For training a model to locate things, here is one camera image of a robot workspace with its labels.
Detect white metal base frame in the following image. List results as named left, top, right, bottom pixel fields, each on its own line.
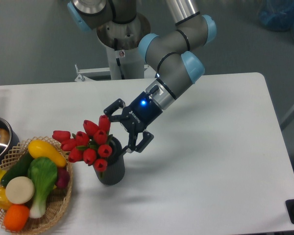
left=74, top=64, right=160, bottom=82

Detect purple red onion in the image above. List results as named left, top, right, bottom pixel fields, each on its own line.
left=55, top=168, right=70, bottom=188

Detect yellow squash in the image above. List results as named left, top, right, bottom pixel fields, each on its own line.
left=27, top=140, right=67, bottom=168

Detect orange fruit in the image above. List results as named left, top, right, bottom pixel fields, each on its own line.
left=3, top=205, right=29, bottom=232

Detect dark green cucumber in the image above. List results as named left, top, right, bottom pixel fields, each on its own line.
left=0, top=152, right=34, bottom=187

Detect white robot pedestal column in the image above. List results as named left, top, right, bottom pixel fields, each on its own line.
left=97, top=13, right=151, bottom=80

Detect yellow bell pepper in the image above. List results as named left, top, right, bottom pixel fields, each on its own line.
left=0, top=186, right=13, bottom=210

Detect blue plastic bag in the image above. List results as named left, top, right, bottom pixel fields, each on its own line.
left=257, top=0, right=294, bottom=40

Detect green bok choy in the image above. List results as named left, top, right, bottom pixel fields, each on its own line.
left=27, top=157, right=57, bottom=219

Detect red tulip bouquet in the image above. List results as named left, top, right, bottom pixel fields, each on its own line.
left=52, top=115, right=113, bottom=177

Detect round cream bun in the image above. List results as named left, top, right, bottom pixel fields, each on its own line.
left=5, top=176, right=35, bottom=204

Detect dark grey ribbed vase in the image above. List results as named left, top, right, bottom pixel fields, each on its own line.
left=94, top=137, right=125, bottom=186

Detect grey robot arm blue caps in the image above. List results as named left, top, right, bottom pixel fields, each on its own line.
left=67, top=0, right=217, bottom=156

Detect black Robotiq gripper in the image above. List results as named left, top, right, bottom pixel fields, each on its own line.
left=103, top=92, right=163, bottom=156

